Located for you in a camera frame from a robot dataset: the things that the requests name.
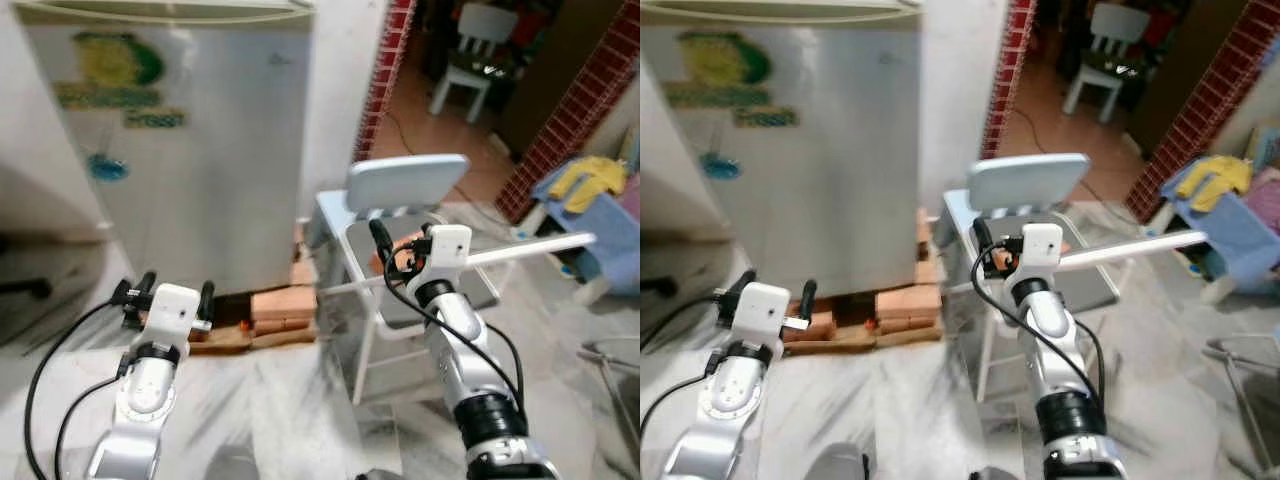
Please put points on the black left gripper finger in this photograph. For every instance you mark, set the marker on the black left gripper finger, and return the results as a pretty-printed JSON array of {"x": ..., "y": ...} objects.
[
  {"x": 208, "y": 300},
  {"x": 748, "y": 282},
  {"x": 808, "y": 300},
  {"x": 148, "y": 283}
]

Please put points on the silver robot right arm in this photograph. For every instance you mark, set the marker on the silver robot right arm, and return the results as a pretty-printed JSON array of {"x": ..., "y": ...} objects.
[
  {"x": 1045, "y": 320},
  {"x": 455, "y": 325}
]

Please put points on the silver fridge door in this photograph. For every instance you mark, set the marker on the silver fridge door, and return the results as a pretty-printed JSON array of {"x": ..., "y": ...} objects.
[
  {"x": 220, "y": 150},
  {"x": 840, "y": 150}
]

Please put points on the light blue plastic chair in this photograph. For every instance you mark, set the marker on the light blue plastic chair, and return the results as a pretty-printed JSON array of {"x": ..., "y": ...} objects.
[
  {"x": 1025, "y": 182},
  {"x": 405, "y": 185}
]

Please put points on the brown wooden board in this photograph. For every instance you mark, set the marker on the brown wooden board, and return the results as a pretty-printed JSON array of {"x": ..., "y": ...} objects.
[
  {"x": 270, "y": 338},
  {"x": 890, "y": 337}
]

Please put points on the long white pole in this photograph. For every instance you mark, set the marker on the long white pole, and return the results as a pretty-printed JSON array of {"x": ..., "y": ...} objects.
[
  {"x": 530, "y": 247},
  {"x": 1140, "y": 250}
]

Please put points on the yellow cloth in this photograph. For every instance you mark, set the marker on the yellow cloth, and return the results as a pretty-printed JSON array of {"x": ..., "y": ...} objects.
[
  {"x": 590, "y": 178},
  {"x": 1222, "y": 178}
]

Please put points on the grey robot left leg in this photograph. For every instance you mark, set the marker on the grey robot left leg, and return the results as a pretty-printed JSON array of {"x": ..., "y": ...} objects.
[
  {"x": 835, "y": 468},
  {"x": 232, "y": 468}
]

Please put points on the grey robot leg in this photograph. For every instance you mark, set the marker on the grey robot leg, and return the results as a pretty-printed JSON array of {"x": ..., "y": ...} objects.
[
  {"x": 835, "y": 468},
  {"x": 378, "y": 475},
  {"x": 990, "y": 476},
  {"x": 232, "y": 468}
]

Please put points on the small white child chair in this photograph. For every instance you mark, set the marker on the small white child chair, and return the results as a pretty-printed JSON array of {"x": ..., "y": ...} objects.
[
  {"x": 1120, "y": 22},
  {"x": 485, "y": 25}
]

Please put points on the grey robot right leg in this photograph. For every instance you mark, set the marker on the grey robot right leg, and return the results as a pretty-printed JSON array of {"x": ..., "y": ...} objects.
[
  {"x": 378, "y": 475},
  {"x": 990, "y": 476}
]

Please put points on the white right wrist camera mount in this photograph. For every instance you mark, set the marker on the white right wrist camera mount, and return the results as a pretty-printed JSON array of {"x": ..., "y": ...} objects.
[
  {"x": 1040, "y": 250},
  {"x": 448, "y": 250}
]

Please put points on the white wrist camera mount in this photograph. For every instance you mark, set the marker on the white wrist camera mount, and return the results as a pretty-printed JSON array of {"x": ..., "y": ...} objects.
[
  {"x": 175, "y": 310},
  {"x": 765, "y": 310},
  {"x": 448, "y": 250},
  {"x": 1040, "y": 250}
]

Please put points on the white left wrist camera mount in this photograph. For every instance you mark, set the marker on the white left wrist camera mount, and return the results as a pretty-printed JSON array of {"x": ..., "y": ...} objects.
[
  {"x": 175, "y": 310},
  {"x": 765, "y": 310}
]

